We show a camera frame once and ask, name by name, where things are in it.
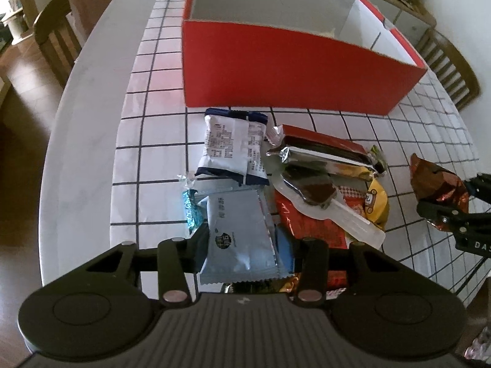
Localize light blue snack packet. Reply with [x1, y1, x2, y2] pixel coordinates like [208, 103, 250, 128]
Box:
[195, 190, 298, 286]

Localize wooden chair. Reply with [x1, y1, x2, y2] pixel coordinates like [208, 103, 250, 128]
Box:
[33, 0, 136, 90]
[416, 27, 481, 113]

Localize brown cardboard carton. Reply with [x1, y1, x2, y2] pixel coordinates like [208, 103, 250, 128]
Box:
[66, 0, 116, 47]

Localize small teal foil wrapper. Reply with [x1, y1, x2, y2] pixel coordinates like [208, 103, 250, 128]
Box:
[176, 171, 206, 235]

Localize small green yellow wrapper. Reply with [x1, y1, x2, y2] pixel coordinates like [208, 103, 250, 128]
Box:
[369, 145, 389, 176]

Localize brown foil snack packet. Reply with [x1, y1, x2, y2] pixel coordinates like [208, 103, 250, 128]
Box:
[410, 153, 470, 232]

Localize red cardboard box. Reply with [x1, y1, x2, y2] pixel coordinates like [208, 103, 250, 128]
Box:
[181, 0, 428, 116]

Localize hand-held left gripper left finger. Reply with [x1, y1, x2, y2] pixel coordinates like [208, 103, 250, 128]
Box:
[81, 224, 211, 307]

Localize silver and dark snack packet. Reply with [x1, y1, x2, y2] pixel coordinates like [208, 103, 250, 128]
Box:
[266, 145, 387, 182]

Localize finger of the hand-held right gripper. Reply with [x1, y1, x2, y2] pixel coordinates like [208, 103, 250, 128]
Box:
[463, 174, 491, 201]
[416, 199, 491, 235]

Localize red snack bar packet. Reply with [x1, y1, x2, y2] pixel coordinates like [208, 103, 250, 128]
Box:
[266, 124, 372, 162]

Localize white checked tablecloth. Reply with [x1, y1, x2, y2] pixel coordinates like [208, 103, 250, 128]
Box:
[108, 0, 485, 309]

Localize yellow snack packet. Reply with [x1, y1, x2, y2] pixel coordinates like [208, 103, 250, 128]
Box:
[361, 178, 391, 231]

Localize red snack bag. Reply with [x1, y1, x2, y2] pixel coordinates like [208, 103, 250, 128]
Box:
[273, 184, 371, 290]

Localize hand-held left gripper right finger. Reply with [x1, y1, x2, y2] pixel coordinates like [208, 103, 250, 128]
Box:
[275, 224, 408, 304]

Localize white and blue snack packet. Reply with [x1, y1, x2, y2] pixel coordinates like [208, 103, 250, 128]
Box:
[194, 107, 270, 187]

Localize white pedestal stand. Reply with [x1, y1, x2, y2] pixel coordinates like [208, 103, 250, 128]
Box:
[0, 11, 32, 45]

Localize clear packet with chocolate pop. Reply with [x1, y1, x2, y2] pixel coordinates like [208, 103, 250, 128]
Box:
[272, 164, 386, 251]

